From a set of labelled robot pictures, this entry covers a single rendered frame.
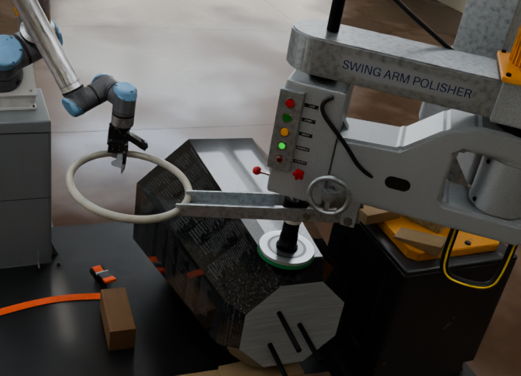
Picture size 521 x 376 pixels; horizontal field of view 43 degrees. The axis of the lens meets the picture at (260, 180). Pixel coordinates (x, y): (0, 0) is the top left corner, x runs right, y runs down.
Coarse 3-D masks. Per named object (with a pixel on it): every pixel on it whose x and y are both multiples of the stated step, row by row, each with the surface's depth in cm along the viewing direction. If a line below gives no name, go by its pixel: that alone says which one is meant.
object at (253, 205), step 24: (192, 192) 256; (216, 192) 253; (240, 192) 250; (264, 192) 248; (216, 216) 244; (240, 216) 242; (264, 216) 239; (288, 216) 236; (312, 216) 233; (336, 216) 231
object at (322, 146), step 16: (288, 80) 208; (304, 80) 209; (320, 80) 211; (320, 96) 207; (336, 96) 206; (304, 112) 211; (320, 112) 210; (336, 112) 208; (304, 128) 214; (320, 128) 212; (336, 128) 211; (304, 144) 216; (320, 144) 215; (304, 160) 219; (320, 160) 217; (272, 176) 225; (288, 176) 223; (304, 176) 222; (288, 192) 226; (304, 192) 224; (320, 192) 223
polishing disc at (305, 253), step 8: (272, 232) 256; (280, 232) 257; (264, 240) 250; (272, 240) 251; (304, 240) 254; (264, 248) 246; (272, 248) 247; (304, 248) 250; (312, 248) 251; (264, 256) 244; (272, 256) 242; (280, 256) 243; (288, 256) 244; (296, 256) 245; (304, 256) 246; (312, 256) 247; (288, 264) 241; (296, 264) 241
